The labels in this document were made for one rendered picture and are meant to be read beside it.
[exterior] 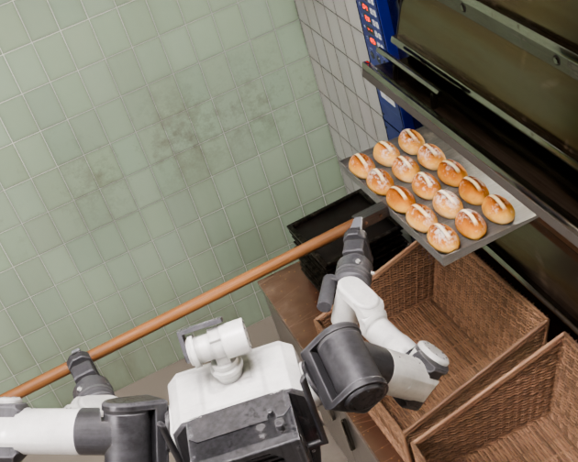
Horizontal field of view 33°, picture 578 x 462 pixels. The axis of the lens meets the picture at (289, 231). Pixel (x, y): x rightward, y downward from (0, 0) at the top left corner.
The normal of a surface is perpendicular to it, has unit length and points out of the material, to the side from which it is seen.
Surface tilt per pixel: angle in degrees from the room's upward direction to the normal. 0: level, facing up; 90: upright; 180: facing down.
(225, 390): 0
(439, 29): 70
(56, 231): 90
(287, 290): 0
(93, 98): 90
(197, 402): 0
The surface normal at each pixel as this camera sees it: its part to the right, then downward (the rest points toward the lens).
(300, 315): -0.25, -0.77
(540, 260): -0.92, 0.13
